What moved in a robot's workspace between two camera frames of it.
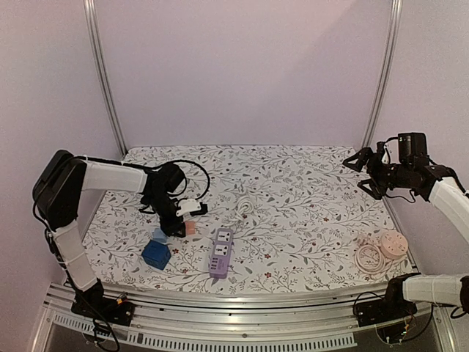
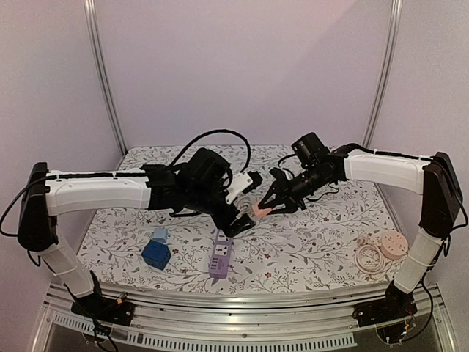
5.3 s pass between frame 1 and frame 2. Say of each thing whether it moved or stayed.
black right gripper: moved
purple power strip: stayed
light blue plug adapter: stayed
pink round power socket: stayed
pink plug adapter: moved
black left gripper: moved
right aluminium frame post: stayed
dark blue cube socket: stayed
